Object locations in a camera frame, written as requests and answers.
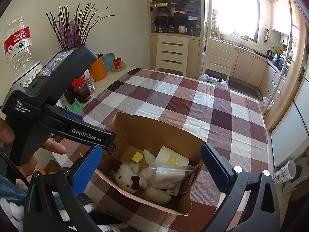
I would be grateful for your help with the cream desktop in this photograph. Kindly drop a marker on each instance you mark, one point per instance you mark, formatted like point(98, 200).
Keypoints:
point(113, 79)

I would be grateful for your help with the green white carton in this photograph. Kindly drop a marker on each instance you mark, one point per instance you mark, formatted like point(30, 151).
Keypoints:
point(172, 191)

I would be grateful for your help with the green phone stand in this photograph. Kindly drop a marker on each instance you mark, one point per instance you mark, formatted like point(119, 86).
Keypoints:
point(75, 106)

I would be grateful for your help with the shelves of storage jars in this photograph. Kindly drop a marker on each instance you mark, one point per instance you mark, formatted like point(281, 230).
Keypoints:
point(176, 4)

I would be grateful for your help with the small waste bin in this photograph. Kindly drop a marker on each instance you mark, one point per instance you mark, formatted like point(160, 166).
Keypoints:
point(266, 106)

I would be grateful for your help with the light blue cup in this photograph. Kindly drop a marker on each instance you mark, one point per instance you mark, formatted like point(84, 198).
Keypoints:
point(109, 61)

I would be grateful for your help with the blue white fleece clothing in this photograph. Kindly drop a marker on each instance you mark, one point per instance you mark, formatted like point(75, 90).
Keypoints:
point(12, 193)

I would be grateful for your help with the red lid jar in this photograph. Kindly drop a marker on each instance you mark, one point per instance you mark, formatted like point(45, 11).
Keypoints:
point(82, 91)

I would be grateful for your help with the white plastic bag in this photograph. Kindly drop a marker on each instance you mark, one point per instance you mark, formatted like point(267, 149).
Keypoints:
point(212, 79)

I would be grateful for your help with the white slatted chair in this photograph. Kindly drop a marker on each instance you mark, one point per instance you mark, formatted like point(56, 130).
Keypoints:
point(171, 60)
point(218, 55)

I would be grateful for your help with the yellow block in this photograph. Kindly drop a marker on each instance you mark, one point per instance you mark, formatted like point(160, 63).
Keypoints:
point(138, 157)

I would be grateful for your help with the white cat plush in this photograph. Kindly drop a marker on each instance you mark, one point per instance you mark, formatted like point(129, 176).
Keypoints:
point(125, 177)

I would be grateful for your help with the orange canister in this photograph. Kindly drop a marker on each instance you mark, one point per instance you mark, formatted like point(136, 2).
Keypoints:
point(99, 70)

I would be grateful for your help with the dark floor rug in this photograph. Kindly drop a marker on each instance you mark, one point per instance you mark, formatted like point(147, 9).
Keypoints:
point(243, 87)

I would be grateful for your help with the cream kitchen cabinets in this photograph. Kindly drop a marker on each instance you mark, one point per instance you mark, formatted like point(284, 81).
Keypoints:
point(246, 65)

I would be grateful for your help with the dried purple flower branches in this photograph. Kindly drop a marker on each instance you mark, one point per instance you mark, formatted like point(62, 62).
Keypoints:
point(72, 29)

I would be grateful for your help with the cardboard box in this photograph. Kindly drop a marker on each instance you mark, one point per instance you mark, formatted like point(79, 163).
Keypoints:
point(144, 130)

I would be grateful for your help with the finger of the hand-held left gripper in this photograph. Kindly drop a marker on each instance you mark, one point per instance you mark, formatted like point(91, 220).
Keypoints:
point(73, 117)

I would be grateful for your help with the large clear water jug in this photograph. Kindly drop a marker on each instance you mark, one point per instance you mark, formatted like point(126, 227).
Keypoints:
point(18, 43)

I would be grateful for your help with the white refrigerator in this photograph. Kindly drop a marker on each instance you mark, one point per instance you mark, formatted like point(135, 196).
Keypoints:
point(289, 130)

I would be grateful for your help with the person's left hand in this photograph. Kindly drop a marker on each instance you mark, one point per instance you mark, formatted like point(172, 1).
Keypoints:
point(55, 147)

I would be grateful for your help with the clear water bottle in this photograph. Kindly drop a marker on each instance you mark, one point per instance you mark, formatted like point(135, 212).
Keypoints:
point(91, 82)

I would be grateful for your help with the black countertop oven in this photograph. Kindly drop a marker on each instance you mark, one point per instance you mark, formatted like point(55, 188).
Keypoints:
point(284, 64)

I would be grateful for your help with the kitchen window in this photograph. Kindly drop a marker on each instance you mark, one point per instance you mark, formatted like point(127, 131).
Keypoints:
point(236, 14)

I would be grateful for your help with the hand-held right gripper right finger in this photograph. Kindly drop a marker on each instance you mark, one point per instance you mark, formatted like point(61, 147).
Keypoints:
point(214, 169)

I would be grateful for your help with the white water dispenser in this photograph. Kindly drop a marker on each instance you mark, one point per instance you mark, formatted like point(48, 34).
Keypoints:
point(29, 77)

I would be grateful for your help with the plaid tablecloth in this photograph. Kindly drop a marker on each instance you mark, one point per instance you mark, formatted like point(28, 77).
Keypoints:
point(181, 101)

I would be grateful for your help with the cream display cabinet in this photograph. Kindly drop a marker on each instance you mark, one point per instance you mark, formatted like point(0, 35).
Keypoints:
point(195, 53)

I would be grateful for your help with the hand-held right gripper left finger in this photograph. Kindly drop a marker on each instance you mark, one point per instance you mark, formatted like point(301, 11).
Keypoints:
point(87, 171)

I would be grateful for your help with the black air fryer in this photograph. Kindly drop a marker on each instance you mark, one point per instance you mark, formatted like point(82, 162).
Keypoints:
point(275, 60)

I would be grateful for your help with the white plush rabbit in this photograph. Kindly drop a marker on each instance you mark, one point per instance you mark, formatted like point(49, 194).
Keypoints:
point(146, 176)

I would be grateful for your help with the glass bowl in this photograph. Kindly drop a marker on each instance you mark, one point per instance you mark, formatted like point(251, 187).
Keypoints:
point(120, 69)

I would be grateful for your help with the white oval plush toy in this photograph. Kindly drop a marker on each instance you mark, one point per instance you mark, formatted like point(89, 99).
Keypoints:
point(157, 195)

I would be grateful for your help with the white red mug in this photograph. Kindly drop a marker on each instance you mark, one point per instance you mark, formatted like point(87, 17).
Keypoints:
point(182, 29)

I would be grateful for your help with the electric kettle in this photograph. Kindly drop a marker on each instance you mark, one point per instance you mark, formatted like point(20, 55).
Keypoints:
point(269, 53)

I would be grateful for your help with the cotton pads bag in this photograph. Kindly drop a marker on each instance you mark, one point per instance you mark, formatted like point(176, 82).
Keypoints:
point(169, 176)

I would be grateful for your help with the grey plastic stool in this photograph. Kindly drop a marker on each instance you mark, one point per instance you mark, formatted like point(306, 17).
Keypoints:
point(299, 176)

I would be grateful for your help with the patterned white cup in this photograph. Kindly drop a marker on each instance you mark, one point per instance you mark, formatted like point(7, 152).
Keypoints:
point(284, 172)

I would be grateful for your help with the white paper cup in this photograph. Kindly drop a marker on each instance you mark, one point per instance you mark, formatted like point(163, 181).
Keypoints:
point(169, 156)

